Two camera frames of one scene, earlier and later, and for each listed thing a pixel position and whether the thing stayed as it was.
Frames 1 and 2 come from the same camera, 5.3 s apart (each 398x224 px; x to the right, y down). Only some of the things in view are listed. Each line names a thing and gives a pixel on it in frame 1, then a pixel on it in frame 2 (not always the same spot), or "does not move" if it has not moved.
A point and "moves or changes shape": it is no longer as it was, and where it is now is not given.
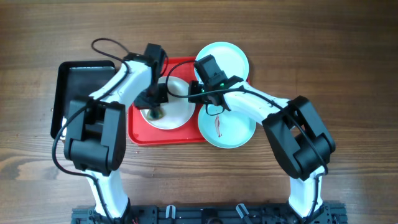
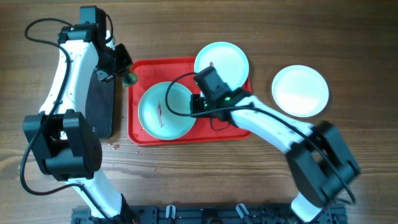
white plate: x=178 y=111 → x=300 y=91
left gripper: x=142 y=103 → x=104 y=74
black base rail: x=249 y=213 does not move
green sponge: x=155 y=114 moves or changes shape
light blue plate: x=231 y=59 does not move
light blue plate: x=224 y=128 → x=155 y=116
